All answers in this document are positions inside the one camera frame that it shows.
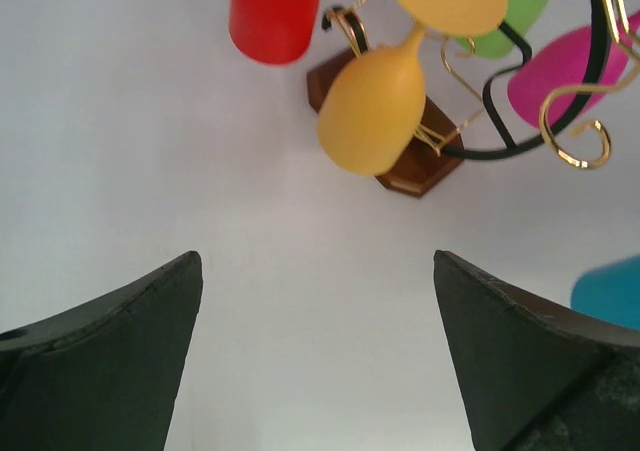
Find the red plastic wine glass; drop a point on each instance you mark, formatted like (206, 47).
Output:
(274, 32)

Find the green plastic wine glass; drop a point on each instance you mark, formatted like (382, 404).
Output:
(521, 15)

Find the orange plastic wine glass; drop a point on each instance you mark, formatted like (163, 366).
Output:
(375, 104)

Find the pink wine glass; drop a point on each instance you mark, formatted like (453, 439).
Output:
(561, 62)

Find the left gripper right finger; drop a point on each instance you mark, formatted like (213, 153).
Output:
(534, 374)

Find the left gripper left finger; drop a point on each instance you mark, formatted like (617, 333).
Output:
(105, 374)

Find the blue plastic wine glass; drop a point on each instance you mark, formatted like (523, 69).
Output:
(610, 292)

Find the gold wire wine glass rack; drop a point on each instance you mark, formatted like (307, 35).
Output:
(437, 148)

